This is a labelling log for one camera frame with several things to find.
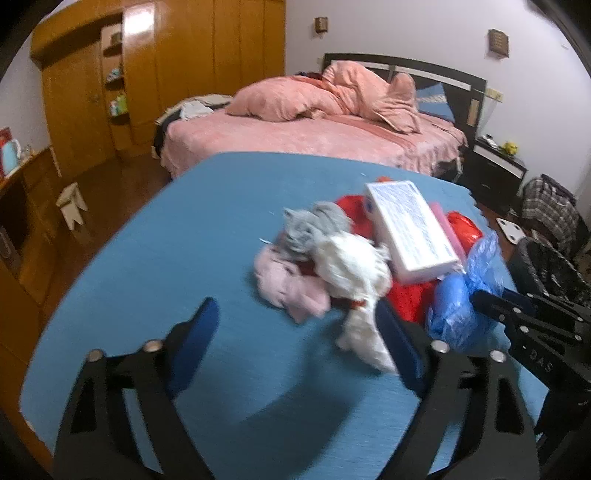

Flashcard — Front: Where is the blue plastic bag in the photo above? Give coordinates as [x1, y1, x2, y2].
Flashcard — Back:
[426, 231, 505, 353]

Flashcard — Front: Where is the pink face mask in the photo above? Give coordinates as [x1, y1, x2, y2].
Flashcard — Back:
[429, 202, 467, 265]

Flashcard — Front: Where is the red plastic bag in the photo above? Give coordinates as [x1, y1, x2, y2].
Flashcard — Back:
[447, 211, 483, 254]

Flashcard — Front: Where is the red cloth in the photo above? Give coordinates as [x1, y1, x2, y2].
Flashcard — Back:
[337, 181, 458, 324]

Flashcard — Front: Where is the white tissue box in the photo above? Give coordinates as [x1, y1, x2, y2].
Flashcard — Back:
[365, 181, 461, 285]

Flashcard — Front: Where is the white cloth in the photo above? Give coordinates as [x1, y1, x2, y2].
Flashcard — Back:
[312, 233, 398, 374]

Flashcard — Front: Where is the pink sock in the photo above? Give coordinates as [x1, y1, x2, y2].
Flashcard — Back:
[253, 244, 331, 324]

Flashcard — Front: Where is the grey sock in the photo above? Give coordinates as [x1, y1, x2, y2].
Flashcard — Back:
[276, 201, 352, 261]

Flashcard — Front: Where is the black lined trash bin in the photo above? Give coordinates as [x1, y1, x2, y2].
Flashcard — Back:
[507, 237, 590, 308]

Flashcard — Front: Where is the white bathroom scale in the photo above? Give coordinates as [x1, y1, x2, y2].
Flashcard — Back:
[496, 217, 527, 246]

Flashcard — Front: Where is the black nightstand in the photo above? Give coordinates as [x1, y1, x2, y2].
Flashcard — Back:
[460, 139, 527, 215]

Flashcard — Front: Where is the yellow toy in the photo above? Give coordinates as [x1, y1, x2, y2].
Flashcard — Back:
[501, 141, 519, 157]

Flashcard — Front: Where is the blue table cloth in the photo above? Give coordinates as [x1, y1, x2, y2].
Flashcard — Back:
[19, 151, 551, 480]

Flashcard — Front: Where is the black headboard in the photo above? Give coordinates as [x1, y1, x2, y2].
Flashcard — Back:
[322, 53, 487, 149]

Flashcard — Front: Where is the blue pillow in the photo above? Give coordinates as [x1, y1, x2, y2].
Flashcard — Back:
[416, 83, 455, 123]

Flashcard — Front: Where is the wooden side cabinet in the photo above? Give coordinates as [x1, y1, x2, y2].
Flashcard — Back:
[1, 147, 62, 305]

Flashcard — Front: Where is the white step stool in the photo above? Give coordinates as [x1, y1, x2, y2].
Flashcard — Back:
[56, 182, 88, 231]

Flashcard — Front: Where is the pink quilt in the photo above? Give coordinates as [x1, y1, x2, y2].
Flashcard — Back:
[225, 61, 422, 134]

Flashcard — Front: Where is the light blue kettle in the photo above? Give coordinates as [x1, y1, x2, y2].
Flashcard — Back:
[1, 139, 22, 176]

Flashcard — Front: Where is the pink bed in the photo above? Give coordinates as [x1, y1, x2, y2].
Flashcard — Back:
[160, 111, 468, 178]

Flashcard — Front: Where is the clothes pile on bed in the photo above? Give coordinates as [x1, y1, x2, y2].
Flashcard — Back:
[155, 94, 233, 125]

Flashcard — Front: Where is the wooden wardrobe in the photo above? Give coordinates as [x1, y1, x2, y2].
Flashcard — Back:
[30, 1, 287, 180]

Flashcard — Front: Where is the right wall lamp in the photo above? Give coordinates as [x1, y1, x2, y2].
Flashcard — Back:
[488, 29, 509, 58]

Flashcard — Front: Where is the wall lamp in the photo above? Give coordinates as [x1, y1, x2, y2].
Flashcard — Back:
[315, 17, 329, 34]
[488, 29, 509, 58]

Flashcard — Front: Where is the left wall lamp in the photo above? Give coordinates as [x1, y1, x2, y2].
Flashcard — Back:
[315, 17, 329, 34]

